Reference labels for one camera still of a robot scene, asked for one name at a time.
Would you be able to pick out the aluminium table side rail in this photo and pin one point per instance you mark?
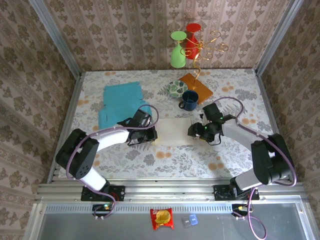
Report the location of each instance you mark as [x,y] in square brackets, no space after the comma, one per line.
[72,105]
[272,112]

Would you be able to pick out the green leaf pattern bowl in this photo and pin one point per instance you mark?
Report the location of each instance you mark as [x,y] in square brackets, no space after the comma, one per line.
[175,87]

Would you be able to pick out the floral tablecloth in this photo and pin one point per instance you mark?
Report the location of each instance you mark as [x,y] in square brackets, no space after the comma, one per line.
[175,160]

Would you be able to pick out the red wine glass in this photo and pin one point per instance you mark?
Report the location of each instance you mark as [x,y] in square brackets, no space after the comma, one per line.
[191,46]

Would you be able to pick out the orange wooden board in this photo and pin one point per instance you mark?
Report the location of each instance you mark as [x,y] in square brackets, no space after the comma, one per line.
[205,92]

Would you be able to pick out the small black controller board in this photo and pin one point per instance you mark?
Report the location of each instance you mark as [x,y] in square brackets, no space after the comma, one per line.
[240,208]
[102,208]

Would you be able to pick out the red snack packet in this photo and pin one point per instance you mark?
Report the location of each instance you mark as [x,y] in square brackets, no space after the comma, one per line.
[161,218]

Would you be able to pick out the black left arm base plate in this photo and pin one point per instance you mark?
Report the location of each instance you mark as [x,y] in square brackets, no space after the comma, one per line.
[117,193]

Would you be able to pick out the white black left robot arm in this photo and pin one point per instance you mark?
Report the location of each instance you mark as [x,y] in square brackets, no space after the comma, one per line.
[112,136]

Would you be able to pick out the dark blue mug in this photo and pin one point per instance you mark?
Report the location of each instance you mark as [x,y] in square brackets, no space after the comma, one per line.
[190,102]

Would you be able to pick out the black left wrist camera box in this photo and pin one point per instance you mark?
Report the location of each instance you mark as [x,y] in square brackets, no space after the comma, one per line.
[142,116]

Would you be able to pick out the aluminium front rail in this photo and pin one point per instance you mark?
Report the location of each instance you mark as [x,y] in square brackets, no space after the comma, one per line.
[170,192]

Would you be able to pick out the white paper box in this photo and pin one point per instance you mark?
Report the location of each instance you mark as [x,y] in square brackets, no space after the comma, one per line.
[172,130]

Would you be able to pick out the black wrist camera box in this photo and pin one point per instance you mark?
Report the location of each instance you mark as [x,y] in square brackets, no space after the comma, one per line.
[142,116]
[211,112]

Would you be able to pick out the small blue packet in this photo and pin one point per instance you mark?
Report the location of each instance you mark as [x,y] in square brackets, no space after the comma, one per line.
[193,219]

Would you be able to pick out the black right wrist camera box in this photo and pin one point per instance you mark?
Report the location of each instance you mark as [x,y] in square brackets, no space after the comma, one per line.
[211,112]

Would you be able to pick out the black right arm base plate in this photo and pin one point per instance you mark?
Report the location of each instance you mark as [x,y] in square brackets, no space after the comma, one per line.
[222,192]

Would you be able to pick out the green wine glass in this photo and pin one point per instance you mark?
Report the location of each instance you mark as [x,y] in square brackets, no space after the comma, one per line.
[177,58]

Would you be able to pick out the blue paper box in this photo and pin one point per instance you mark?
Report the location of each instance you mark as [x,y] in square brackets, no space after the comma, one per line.
[120,100]

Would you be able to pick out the small grey packet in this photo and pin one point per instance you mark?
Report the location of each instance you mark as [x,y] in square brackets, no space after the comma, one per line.
[185,222]

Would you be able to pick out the aluminium frame post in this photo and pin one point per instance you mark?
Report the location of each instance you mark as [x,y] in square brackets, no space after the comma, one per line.
[55,37]
[277,37]

